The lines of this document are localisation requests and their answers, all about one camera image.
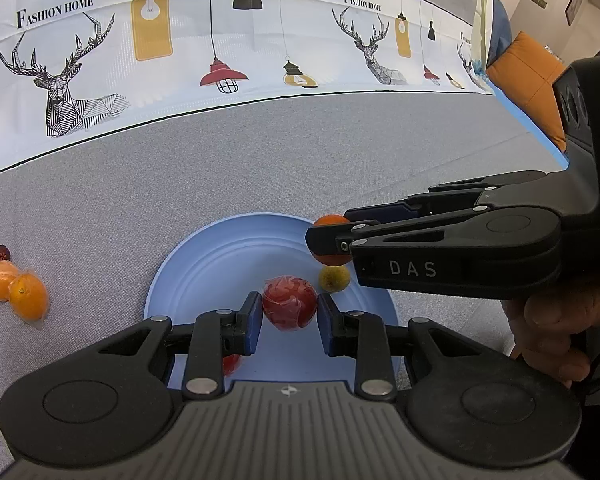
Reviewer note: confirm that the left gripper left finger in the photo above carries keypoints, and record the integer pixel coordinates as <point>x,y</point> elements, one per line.
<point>217,334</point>

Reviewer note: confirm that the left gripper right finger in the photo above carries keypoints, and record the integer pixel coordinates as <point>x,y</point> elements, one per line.
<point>362,337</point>

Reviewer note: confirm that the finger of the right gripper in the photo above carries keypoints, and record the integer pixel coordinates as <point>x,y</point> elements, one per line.
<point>489,252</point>
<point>439,199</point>

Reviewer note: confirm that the smooth red tomato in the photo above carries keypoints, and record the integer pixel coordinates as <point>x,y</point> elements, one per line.
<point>230,364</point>

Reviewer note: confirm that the yellow-green small round fruit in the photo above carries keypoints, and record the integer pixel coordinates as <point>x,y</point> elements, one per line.
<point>334,279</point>

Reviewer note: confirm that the crinkly red tomato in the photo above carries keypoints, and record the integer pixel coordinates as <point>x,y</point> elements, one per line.
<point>289,302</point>

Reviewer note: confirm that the bare orange mandarin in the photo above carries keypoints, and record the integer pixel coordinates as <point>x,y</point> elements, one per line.
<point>333,260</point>

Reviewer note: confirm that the plastic orange mandarin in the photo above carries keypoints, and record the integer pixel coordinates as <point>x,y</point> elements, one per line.
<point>28,297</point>

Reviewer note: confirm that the person's right hand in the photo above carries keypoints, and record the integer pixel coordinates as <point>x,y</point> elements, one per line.
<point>542,328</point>

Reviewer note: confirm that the blue round plate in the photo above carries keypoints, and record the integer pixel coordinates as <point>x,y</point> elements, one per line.
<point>220,264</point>

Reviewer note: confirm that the orange cushion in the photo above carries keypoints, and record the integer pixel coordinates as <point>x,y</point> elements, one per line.
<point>526,72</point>

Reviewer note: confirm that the grey deer print sofa cover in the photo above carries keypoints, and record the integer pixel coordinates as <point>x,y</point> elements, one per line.
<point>96,220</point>

